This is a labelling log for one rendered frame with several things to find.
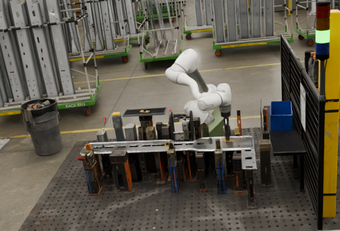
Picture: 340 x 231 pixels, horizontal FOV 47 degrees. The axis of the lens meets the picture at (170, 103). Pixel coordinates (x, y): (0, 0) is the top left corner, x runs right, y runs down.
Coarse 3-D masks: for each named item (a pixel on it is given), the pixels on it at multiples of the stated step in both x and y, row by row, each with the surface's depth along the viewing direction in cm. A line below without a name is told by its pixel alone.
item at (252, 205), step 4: (248, 172) 265; (252, 172) 264; (248, 176) 266; (252, 176) 265; (248, 180) 267; (252, 180) 267; (248, 184) 268; (252, 184) 268; (248, 188) 269; (252, 188) 269; (248, 192) 270; (252, 192) 272; (248, 196) 272; (252, 196) 273; (248, 200) 273; (252, 200) 272; (248, 204) 274; (252, 204) 274; (248, 208) 271; (252, 208) 271
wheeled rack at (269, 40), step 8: (248, 8) 1005; (248, 16) 1013; (280, 24) 1007; (280, 32) 1012; (288, 32) 985; (240, 40) 977; (248, 40) 952; (256, 40) 950; (264, 40) 946; (272, 40) 939; (288, 40) 929; (216, 48) 956; (224, 48) 954
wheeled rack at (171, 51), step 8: (136, 0) 869; (144, 0) 869; (144, 8) 1055; (176, 8) 874; (176, 16) 880; (136, 24) 888; (144, 40) 993; (168, 40) 1067; (176, 40) 1055; (152, 48) 1015; (160, 48) 1004; (168, 48) 992; (176, 48) 982; (144, 56) 939; (152, 56) 913; (160, 56) 919; (168, 56) 912; (176, 56) 908
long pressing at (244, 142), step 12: (96, 144) 328; (108, 144) 325; (120, 144) 323; (132, 144) 320; (144, 144) 317; (156, 144) 315; (204, 144) 305; (228, 144) 300; (240, 144) 298; (252, 144) 296
